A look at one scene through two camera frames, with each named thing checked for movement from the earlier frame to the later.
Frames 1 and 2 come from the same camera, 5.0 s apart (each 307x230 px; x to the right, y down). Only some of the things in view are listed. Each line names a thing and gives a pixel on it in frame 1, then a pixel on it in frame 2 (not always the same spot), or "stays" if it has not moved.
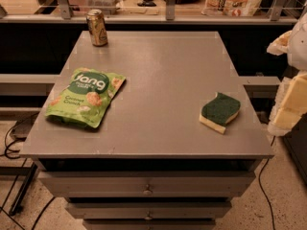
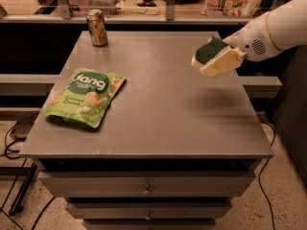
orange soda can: [97, 28] stays
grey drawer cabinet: [153, 163] stays
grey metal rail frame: [67, 17] stays
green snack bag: [85, 98] stays
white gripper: [299, 45] → [252, 42]
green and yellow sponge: [219, 111] → [207, 51]
